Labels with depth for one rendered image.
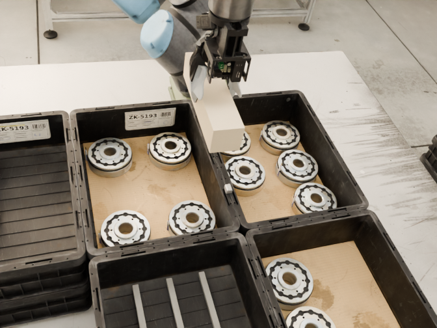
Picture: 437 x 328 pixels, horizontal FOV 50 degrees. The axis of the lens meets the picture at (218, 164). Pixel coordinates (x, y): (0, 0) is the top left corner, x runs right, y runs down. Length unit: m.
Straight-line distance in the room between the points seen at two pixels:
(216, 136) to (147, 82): 0.75
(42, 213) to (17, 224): 0.06
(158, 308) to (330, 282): 0.36
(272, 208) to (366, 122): 0.64
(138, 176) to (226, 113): 0.33
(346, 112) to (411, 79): 1.68
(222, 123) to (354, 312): 0.47
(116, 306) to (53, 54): 2.14
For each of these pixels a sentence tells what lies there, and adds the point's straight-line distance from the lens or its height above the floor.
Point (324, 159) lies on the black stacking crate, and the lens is 1.19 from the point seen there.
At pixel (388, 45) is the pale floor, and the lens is 3.55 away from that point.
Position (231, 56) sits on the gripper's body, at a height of 1.23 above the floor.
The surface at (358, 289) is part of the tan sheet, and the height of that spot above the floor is 0.83.
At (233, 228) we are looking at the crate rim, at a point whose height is 0.93.
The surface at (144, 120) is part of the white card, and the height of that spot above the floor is 0.89.
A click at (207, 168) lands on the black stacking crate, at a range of 1.08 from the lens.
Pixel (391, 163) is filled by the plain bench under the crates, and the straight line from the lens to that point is 1.55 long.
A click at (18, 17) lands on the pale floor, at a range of 3.26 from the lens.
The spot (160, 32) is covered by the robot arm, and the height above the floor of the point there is 1.00.
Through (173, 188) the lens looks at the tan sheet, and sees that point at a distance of 1.12.
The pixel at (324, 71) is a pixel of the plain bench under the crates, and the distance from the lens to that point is 1.81.
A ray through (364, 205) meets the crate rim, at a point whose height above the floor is 0.93.
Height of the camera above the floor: 1.70
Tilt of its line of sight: 48 degrees down
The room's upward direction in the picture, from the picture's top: 11 degrees clockwise
